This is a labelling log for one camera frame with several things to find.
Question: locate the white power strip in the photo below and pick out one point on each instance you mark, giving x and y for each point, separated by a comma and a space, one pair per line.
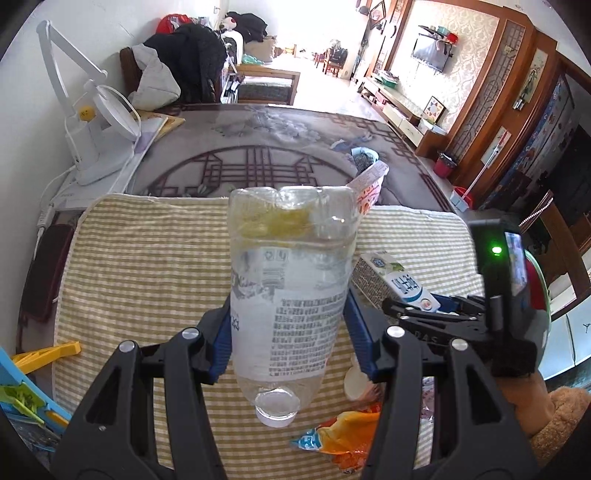
92, 189

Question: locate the wooden television cabinet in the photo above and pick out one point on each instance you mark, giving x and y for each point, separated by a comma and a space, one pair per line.
401, 120

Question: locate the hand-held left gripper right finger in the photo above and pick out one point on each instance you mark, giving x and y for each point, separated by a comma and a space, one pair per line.
362, 341

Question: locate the hanging wall scroll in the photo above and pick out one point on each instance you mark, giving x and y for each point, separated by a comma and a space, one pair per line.
530, 78

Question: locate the white desk lamp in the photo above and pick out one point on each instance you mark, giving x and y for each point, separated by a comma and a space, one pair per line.
87, 138

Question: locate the blue mop bucket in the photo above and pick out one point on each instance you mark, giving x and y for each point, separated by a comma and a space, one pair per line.
462, 198

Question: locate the grey patterned table cover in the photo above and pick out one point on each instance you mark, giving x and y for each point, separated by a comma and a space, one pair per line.
277, 147

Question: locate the white paper scrap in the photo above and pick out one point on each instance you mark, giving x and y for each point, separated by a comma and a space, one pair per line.
355, 383

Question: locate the colourful plastic toy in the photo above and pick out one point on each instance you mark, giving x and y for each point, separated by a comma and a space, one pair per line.
27, 397

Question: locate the carved wooden chair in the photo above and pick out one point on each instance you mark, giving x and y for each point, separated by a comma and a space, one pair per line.
568, 258

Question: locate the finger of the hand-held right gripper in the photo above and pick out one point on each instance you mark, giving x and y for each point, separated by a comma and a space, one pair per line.
452, 307
471, 330

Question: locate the panda plush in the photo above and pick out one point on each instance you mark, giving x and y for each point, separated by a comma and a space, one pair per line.
228, 25

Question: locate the yellow striped mat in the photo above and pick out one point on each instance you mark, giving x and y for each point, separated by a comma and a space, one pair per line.
138, 277

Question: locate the small wooden chair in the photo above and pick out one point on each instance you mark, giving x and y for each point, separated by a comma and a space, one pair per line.
334, 60

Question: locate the clear plastic bottle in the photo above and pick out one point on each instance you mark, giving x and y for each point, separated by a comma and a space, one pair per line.
286, 300

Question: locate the wall television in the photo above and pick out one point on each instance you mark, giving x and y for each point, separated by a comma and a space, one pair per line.
429, 55

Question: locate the patchwork picture frame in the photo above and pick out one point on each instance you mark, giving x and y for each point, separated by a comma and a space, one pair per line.
435, 109

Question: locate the orange snack bag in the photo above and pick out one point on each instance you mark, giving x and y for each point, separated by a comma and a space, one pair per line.
337, 438

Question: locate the small red floor bin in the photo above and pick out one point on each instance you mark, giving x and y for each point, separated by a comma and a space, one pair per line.
446, 165

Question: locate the crumpled blue white wrapper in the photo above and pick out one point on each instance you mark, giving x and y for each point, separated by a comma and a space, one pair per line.
364, 159

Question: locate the yellow book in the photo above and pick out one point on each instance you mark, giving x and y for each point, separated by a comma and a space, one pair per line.
161, 124

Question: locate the white milk carton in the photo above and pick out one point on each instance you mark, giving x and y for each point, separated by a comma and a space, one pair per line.
397, 279

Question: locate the red bin with green rim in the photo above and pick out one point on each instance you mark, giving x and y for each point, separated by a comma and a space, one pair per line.
538, 295

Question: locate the crumpled silver wrapper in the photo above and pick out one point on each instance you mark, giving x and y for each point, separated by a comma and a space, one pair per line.
427, 399

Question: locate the black jacket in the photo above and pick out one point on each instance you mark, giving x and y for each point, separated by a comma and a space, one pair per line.
189, 55

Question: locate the red bag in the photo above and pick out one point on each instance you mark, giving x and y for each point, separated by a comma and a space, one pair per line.
173, 23

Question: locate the white pink printed packet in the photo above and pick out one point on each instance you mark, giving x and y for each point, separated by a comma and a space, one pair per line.
369, 189

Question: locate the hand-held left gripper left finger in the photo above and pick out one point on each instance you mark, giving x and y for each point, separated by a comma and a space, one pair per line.
220, 346

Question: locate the wooden sofa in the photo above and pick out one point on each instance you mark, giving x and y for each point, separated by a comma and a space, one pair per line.
268, 85

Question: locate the printed door curtain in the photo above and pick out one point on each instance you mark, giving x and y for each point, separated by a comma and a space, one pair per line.
535, 147

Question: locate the white padded coat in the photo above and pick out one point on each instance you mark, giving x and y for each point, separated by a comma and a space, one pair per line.
154, 81

